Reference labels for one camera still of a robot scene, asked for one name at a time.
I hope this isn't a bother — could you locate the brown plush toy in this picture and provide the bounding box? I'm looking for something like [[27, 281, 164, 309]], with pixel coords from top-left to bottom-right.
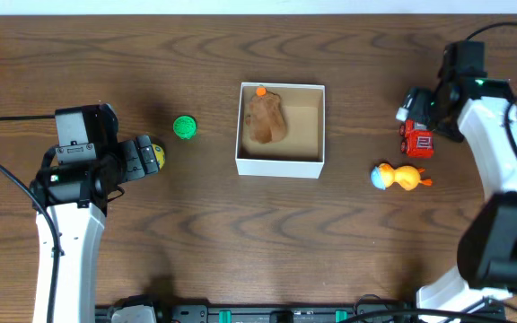
[[245, 86, 287, 144]]

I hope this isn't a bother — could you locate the yellow ball with blue letters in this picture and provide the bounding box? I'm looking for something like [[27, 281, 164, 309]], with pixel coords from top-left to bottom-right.
[[152, 144, 165, 169]]

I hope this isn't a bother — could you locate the white cardboard box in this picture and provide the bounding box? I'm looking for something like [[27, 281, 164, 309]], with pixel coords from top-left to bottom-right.
[[235, 82, 325, 179]]

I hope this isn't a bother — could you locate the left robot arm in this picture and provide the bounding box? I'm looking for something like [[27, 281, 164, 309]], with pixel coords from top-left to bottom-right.
[[30, 135, 165, 322]]

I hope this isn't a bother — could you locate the yellow rubber duck toy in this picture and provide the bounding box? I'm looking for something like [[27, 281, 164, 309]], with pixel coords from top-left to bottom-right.
[[370, 163, 433, 191]]

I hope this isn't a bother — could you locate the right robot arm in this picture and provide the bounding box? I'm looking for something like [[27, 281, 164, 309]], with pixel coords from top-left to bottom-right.
[[396, 40, 517, 312]]

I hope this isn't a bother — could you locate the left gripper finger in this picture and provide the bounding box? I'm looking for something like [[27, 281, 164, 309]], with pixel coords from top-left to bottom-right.
[[120, 140, 141, 181], [136, 135, 160, 175]]

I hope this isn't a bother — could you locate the green plastic cylinder toy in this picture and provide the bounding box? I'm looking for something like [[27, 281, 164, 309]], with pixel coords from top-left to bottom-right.
[[172, 115, 197, 140]]

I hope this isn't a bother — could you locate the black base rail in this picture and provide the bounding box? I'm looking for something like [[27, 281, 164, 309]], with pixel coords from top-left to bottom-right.
[[94, 294, 506, 323]]

